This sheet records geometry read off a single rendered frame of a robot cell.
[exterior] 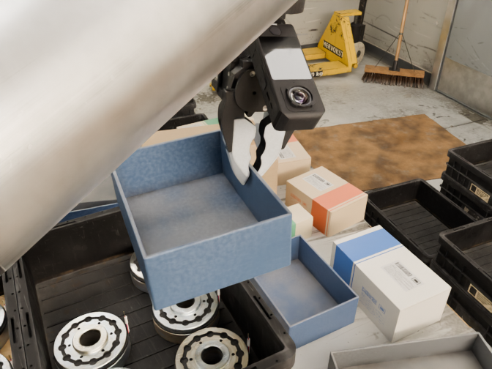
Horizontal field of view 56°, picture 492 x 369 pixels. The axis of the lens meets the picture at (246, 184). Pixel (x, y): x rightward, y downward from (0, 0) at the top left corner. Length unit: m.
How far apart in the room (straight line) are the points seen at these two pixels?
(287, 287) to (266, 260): 0.50
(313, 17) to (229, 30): 4.25
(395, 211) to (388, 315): 1.11
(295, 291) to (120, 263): 0.35
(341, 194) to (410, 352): 0.41
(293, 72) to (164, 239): 0.24
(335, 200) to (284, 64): 0.70
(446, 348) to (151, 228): 0.59
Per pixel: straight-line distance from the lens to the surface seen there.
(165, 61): 0.16
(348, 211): 1.12
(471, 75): 3.69
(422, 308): 0.92
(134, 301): 0.81
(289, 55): 0.46
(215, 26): 0.17
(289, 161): 1.24
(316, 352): 0.90
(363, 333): 0.94
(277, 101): 0.41
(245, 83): 0.48
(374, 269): 0.93
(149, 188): 0.62
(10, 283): 0.75
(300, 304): 0.96
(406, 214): 1.98
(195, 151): 0.61
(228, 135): 0.50
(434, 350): 0.93
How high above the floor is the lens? 1.42
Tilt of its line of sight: 34 degrees down
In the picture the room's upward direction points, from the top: straight up
